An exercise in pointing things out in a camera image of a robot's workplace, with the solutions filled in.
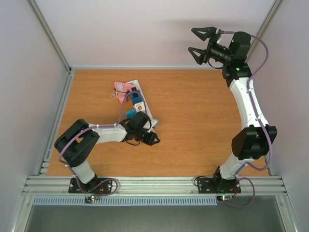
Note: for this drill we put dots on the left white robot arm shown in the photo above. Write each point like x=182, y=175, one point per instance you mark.
x=77, y=142

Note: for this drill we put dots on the pink triangular socket adapter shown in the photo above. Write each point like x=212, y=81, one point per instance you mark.
x=119, y=92

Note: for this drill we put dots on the small circuit board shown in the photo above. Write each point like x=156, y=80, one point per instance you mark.
x=91, y=199
x=224, y=198

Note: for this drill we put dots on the small white charger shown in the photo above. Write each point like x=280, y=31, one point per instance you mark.
x=127, y=86

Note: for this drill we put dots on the white cube plug with picture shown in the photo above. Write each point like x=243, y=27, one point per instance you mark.
x=140, y=107

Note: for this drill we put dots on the right aluminium corner post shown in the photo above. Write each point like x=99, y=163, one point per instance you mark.
x=256, y=19

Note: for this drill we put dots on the grey slotted cable duct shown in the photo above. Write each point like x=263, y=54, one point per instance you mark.
x=128, y=201

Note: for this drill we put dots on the right small circuit board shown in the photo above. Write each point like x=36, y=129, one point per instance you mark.
x=224, y=198

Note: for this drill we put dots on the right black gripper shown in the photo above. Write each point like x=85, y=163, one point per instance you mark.
x=204, y=55

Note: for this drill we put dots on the teal cube plug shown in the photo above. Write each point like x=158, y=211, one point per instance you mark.
x=131, y=113

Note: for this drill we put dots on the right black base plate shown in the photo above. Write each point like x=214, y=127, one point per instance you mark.
x=210, y=185

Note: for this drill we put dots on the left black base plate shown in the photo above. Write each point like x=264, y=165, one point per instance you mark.
x=96, y=186

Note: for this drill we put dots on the white power strip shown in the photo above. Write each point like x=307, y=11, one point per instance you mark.
x=154, y=122

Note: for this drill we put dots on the left small circuit board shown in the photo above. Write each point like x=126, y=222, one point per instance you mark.
x=91, y=199

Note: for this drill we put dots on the front aluminium rail frame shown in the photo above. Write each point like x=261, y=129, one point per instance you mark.
x=148, y=186

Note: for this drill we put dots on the blue cube socket adapter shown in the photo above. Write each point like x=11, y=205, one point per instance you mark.
x=136, y=100

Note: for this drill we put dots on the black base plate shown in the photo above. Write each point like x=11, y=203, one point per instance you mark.
x=210, y=185
x=96, y=186

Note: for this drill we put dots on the aluminium corner post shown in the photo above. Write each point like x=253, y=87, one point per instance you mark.
x=256, y=19
x=37, y=11

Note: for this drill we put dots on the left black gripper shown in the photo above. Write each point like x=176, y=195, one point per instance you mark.
x=150, y=140

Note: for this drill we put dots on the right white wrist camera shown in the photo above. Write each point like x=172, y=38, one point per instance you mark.
x=219, y=35

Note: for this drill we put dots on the left aluminium corner post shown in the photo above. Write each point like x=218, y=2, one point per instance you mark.
x=37, y=11

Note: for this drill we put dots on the left aluminium rail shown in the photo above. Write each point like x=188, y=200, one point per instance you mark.
x=55, y=125

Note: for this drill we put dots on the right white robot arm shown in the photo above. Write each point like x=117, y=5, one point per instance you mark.
x=256, y=136

